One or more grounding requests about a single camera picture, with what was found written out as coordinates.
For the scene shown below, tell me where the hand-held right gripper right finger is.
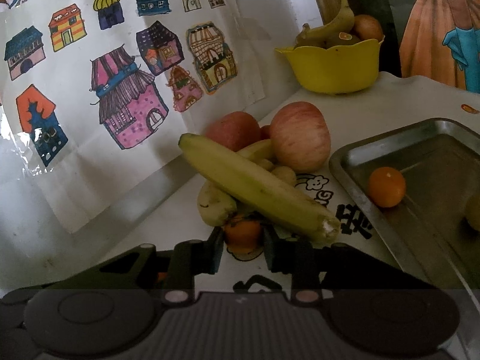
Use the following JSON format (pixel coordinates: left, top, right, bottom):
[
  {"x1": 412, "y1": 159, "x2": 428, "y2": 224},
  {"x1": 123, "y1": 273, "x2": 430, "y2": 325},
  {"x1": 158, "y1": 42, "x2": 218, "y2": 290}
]
[{"x1": 262, "y1": 228, "x2": 398, "y2": 302}]

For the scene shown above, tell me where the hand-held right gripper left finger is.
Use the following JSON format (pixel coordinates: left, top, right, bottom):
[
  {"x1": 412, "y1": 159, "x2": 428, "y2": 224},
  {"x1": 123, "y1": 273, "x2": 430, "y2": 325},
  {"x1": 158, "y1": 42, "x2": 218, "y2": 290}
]
[{"x1": 98, "y1": 227, "x2": 225, "y2": 302}]

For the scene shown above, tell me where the small orange tangerine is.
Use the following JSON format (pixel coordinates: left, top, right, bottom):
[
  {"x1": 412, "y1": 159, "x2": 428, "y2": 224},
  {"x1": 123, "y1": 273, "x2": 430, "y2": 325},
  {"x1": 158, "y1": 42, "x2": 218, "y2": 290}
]
[{"x1": 224, "y1": 214, "x2": 263, "y2": 254}]

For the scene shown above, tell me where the large yellow-green banana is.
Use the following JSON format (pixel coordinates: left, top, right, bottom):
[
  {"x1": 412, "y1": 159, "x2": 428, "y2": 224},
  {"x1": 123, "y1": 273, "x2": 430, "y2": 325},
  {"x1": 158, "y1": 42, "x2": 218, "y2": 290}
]
[{"x1": 178, "y1": 133, "x2": 341, "y2": 244}]

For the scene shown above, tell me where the small yellow banana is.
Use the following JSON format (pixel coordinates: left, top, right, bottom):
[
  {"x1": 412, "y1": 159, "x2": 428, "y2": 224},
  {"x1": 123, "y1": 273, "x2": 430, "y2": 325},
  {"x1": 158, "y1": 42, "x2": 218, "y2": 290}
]
[{"x1": 236, "y1": 139, "x2": 274, "y2": 160}]

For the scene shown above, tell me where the pink striped apple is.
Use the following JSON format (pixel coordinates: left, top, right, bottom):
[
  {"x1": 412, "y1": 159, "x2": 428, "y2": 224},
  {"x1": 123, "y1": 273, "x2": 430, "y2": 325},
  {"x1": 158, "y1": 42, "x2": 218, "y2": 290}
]
[{"x1": 269, "y1": 101, "x2": 331, "y2": 173}]

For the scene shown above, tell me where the metal tray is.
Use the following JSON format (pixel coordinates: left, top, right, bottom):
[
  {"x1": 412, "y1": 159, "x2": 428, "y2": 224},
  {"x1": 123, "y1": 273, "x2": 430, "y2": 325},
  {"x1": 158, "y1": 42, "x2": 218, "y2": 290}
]
[{"x1": 329, "y1": 118, "x2": 480, "y2": 289}]

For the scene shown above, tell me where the red apple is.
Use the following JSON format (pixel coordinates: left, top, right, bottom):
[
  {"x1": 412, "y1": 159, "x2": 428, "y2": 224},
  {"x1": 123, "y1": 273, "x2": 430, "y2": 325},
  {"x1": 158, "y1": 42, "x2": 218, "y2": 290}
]
[{"x1": 204, "y1": 111, "x2": 261, "y2": 152}]

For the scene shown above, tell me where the round orange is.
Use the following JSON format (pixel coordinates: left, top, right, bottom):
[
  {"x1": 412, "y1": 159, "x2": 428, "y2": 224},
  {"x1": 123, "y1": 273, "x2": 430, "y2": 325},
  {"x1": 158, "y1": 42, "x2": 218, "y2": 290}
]
[{"x1": 367, "y1": 167, "x2": 407, "y2": 209}]

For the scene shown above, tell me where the house drawings paper sheet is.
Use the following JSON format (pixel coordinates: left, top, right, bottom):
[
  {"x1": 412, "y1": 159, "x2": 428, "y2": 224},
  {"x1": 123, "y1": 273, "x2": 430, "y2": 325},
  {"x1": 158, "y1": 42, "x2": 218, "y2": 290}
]
[{"x1": 0, "y1": 0, "x2": 271, "y2": 234}]

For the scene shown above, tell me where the yellow plastic bowl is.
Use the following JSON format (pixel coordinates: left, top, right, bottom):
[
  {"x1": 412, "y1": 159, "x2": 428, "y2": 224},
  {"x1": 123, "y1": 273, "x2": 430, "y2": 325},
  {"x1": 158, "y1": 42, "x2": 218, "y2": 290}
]
[{"x1": 275, "y1": 34, "x2": 386, "y2": 94}]

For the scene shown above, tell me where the round yellow fruit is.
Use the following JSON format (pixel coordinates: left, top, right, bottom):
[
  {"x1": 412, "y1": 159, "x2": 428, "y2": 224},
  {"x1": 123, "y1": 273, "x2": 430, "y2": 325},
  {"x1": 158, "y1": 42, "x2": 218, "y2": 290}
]
[{"x1": 465, "y1": 191, "x2": 480, "y2": 233}]

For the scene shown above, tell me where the printed white tablecloth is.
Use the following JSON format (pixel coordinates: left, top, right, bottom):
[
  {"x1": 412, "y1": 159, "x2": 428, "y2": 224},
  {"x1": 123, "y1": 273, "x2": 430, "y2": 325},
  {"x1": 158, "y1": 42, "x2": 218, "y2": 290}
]
[{"x1": 75, "y1": 73, "x2": 480, "y2": 293}]

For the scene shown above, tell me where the short green-yellow banana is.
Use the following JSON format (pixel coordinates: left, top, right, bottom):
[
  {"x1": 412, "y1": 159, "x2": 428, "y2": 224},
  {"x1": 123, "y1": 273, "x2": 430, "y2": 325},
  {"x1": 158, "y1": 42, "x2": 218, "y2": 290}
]
[{"x1": 294, "y1": 23, "x2": 329, "y2": 49}]

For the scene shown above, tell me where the long green-yellow banana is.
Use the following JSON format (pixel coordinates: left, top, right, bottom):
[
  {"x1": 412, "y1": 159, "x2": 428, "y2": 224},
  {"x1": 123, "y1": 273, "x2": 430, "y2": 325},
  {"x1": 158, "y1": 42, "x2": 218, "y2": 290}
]
[{"x1": 320, "y1": 0, "x2": 355, "y2": 47}]

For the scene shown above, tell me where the orange-brown round fruit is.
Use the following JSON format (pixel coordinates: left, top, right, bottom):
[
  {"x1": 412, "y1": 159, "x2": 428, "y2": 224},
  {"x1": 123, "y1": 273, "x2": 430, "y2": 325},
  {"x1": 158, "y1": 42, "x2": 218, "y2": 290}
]
[{"x1": 352, "y1": 14, "x2": 384, "y2": 42}]

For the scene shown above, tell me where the framed dress figure painting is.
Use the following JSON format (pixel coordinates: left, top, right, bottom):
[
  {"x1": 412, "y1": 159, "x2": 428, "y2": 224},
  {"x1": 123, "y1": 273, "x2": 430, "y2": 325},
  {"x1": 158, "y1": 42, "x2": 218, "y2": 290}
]
[{"x1": 305, "y1": 0, "x2": 480, "y2": 94}]

